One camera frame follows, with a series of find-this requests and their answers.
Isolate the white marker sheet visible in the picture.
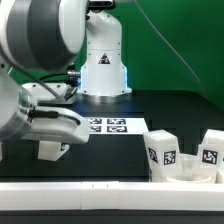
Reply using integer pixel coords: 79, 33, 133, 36
87, 117, 148, 135

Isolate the grey cable right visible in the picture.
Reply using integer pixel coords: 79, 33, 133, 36
133, 0, 208, 98

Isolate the white block at left edge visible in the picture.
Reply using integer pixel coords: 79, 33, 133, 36
0, 143, 3, 162

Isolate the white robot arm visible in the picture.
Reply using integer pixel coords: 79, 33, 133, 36
0, 0, 131, 144

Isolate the white L-shaped fence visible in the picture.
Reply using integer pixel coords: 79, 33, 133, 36
0, 182, 224, 211

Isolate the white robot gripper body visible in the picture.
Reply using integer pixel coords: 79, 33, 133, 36
22, 82, 90, 144

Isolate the black cable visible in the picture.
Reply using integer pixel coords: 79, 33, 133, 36
39, 72, 70, 82

